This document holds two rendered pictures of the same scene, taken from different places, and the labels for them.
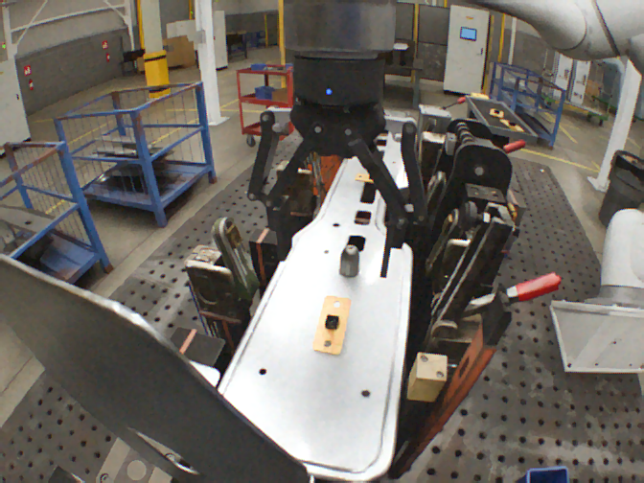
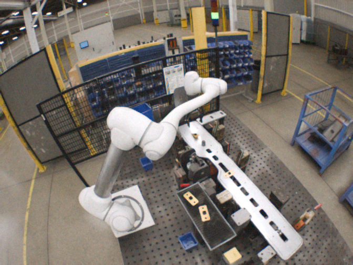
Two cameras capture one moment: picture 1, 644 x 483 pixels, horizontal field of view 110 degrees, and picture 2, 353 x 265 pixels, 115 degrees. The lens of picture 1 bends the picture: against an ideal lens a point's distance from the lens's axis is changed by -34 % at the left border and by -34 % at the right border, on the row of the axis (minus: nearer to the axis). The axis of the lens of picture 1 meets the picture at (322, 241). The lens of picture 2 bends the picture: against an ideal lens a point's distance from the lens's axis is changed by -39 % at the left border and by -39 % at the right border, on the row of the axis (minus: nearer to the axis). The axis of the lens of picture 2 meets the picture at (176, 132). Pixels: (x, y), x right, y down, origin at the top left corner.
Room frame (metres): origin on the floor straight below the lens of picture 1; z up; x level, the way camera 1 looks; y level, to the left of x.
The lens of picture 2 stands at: (1.16, -0.77, 1.99)
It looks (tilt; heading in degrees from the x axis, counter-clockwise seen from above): 39 degrees down; 146
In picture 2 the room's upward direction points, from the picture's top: 8 degrees counter-clockwise
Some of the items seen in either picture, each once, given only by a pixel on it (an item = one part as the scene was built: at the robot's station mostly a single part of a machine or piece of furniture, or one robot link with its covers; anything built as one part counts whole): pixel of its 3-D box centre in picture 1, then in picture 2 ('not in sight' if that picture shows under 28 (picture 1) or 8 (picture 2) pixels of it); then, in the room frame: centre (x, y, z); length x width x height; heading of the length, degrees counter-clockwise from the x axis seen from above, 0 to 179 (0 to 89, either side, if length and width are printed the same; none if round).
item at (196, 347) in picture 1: (216, 393); (209, 137); (0.26, 0.18, 0.84); 0.11 x 0.10 x 0.28; 76
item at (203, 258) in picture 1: (231, 326); (219, 142); (0.39, 0.17, 0.87); 0.12 x 0.09 x 0.35; 76
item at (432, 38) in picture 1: (415, 43); not in sight; (8.05, -2.14, 1.00); 3.64 x 0.14 x 2.00; 71
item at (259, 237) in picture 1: (273, 290); (224, 155); (0.52, 0.11, 0.84); 0.11 x 0.08 x 0.29; 76
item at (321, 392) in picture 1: (370, 176); (231, 175); (0.76, -0.12, 1.00); 1.38 x 0.22 x 0.02; 166
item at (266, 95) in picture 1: (280, 105); not in sight; (3.54, 0.44, 0.49); 0.81 x 0.47 x 0.97; 55
